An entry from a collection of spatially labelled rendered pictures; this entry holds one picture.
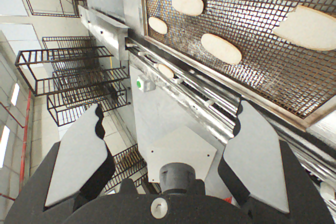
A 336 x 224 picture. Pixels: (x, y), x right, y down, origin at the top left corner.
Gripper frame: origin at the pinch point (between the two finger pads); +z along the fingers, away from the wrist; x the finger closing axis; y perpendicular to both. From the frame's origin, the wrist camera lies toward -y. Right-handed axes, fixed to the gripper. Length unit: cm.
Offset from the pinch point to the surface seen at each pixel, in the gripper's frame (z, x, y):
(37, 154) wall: 200, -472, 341
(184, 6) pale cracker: 22.5, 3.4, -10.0
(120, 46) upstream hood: 59, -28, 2
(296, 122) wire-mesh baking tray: 3.9, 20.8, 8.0
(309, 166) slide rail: 1.7, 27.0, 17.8
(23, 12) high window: 477, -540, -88
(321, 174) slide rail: 0.3, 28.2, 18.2
